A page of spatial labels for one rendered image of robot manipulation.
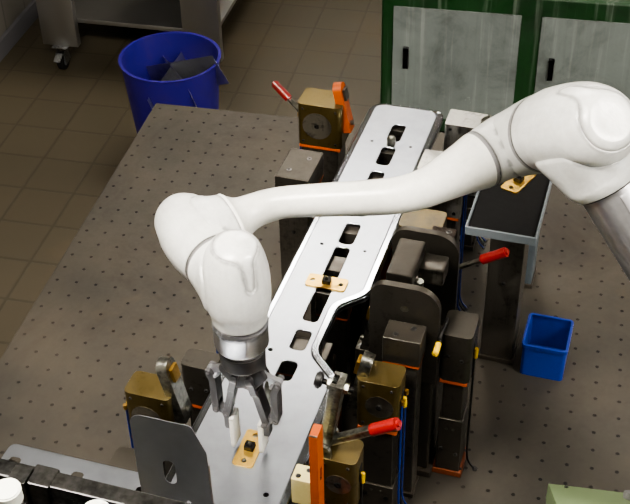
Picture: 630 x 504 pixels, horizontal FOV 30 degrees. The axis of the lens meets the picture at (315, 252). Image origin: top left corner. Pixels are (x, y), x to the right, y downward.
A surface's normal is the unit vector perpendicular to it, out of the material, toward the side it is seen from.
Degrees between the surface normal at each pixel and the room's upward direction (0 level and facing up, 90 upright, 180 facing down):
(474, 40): 90
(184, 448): 90
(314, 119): 90
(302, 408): 0
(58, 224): 0
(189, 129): 0
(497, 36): 90
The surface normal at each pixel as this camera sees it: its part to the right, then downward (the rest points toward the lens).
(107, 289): -0.02, -0.78
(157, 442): -0.29, 0.60
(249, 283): 0.49, 0.40
